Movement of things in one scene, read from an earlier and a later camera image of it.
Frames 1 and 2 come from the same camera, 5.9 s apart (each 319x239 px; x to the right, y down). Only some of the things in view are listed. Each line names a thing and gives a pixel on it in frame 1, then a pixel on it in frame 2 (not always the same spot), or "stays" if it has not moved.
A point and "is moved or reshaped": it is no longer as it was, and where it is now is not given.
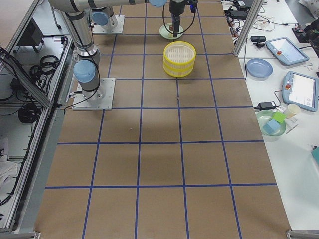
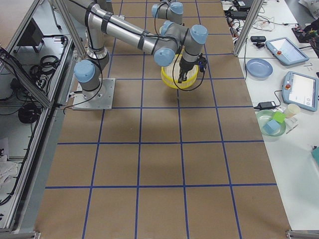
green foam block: (279, 116) stays
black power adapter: (266, 105) stays
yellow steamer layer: (179, 53) is moved or reshaped
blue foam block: (271, 126) stays
